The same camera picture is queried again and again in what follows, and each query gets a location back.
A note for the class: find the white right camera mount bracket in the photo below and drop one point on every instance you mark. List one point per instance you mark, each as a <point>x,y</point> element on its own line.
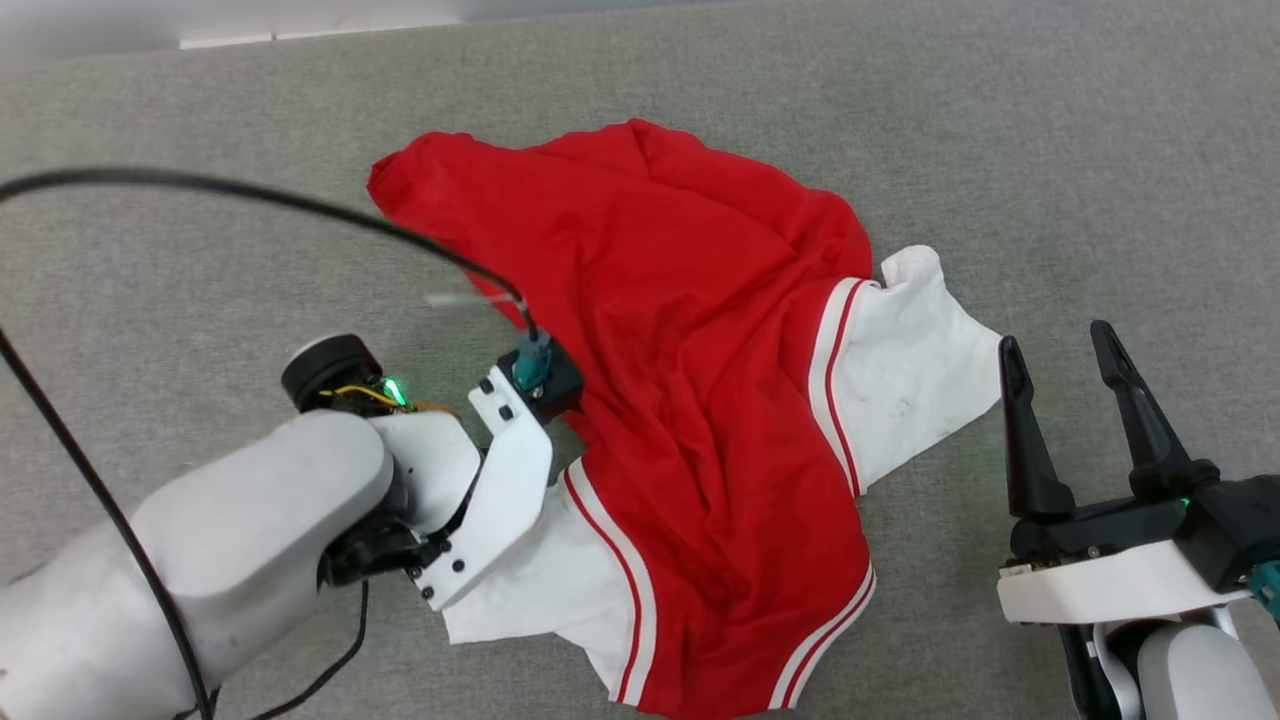
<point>1110,590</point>

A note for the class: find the white left camera mount bracket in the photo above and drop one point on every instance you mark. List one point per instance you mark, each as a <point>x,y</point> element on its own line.
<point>510,480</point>

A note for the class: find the red and white garment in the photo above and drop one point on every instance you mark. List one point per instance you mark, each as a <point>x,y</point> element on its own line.
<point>700,350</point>

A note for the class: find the white baseboard strip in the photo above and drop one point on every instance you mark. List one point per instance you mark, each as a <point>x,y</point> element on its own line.
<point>320,32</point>

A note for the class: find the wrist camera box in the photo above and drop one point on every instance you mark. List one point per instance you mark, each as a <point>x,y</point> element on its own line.
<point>545,378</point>
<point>1268,590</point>

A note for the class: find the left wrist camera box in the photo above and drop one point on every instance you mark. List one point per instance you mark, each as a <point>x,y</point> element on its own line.
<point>545,378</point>

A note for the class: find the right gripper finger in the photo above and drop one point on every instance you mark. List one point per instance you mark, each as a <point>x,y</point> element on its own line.
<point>1030,460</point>
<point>1150,440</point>

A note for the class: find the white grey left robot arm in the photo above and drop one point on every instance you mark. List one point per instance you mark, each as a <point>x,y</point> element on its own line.
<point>250,520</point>

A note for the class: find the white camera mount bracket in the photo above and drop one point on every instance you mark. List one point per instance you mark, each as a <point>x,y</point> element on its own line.
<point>510,480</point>
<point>1110,590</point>

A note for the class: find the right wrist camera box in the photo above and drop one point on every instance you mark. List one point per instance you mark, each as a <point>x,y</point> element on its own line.
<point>1268,590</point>

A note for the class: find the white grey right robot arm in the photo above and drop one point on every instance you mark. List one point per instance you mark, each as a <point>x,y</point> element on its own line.
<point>1200,680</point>

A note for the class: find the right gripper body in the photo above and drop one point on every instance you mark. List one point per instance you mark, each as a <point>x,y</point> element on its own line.
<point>1230,525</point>

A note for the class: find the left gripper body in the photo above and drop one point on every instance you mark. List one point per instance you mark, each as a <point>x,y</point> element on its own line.
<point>375,550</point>

